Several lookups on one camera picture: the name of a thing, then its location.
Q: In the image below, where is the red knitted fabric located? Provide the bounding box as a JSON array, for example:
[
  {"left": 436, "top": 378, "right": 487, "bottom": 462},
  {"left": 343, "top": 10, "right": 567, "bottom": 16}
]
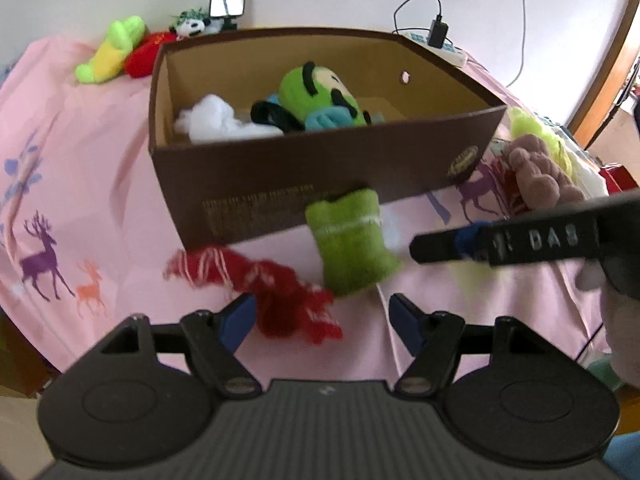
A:
[{"left": 163, "top": 245, "right": 343, "bottom": 344}]

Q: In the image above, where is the green knitted sock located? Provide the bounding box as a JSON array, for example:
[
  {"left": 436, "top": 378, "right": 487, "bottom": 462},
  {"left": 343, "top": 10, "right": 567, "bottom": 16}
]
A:
[{"left": 305, "top": 188, "right": 402, "bottom": 297}]

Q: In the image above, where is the white soft cloth bundle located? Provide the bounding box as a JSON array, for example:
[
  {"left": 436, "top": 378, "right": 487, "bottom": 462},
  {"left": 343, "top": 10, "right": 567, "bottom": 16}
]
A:
[{"left": 174, "top": 94, "right": 283, "bottom": 144}]

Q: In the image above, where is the green pea plush toy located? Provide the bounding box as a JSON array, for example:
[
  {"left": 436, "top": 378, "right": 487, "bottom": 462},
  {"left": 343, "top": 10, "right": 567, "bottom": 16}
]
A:
[{"left": 250, "top": 61, "right": 372, "bottom": 128}]

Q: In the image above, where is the gloved right hand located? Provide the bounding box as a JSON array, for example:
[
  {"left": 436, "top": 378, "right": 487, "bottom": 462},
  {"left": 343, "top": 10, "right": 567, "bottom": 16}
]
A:
[{"left": 576, "top": 260, "right": 639, "bottom": 388}]

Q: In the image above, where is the pink teddy bear plush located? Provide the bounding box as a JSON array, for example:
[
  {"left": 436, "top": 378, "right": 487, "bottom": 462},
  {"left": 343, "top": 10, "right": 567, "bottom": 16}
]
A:
[{"left": 503, "top": 134, "right": 585, "bottom": 210}]

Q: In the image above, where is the neon yellow fluffy item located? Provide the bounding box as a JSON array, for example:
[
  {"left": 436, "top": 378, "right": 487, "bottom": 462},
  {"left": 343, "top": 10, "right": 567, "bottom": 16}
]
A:
[{"left": 506, "top": 107, "right": 575, "bottom": 180}]

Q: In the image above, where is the pink patterned bedsheet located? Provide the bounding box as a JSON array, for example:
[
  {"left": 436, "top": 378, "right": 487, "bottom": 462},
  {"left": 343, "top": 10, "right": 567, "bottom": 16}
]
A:
[{"left": 1, "top": 37, "right": 608, "bottom": 382}]

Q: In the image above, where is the white power strip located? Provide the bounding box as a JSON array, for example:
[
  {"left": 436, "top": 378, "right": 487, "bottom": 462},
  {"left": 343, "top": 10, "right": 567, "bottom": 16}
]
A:
[{"left": 400, "top": 30, "right": 468, "bottom": 68}]

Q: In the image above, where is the black charger plug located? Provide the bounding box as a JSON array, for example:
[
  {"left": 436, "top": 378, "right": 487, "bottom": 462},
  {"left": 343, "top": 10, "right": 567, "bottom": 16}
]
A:
[{"left": 427, "top": 13, "right": 449, "bottom": 49}]

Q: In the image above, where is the brown cardboard box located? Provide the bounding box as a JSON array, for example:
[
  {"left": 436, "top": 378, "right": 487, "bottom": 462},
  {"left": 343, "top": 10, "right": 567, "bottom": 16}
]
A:
[{"left": 149, "top": 27, "right": 506, "bottom": 249}]

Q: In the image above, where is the red plush toy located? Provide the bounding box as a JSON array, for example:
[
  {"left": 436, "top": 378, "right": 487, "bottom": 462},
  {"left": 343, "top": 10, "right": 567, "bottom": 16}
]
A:
[{"left": 124, "top": 32, "right": 178, "bottom": 79}]

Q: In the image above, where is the green yellow plush toy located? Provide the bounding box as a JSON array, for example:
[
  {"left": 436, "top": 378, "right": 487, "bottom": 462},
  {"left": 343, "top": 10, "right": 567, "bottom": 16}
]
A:
[{"left": 75, "top": 15, "right": 146, "bottom": 84}]

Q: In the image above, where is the small panda plush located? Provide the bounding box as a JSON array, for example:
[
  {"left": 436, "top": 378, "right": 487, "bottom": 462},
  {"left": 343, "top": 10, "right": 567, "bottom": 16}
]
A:
[{"left": 169, "top": 9, "right": 224, "bottom": 40}]

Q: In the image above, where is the white wall cable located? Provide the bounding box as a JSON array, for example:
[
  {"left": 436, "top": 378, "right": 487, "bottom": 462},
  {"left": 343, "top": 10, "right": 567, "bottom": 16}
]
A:
[{"left": 505, "top": 0, "right": 531, "bottom": 89}]

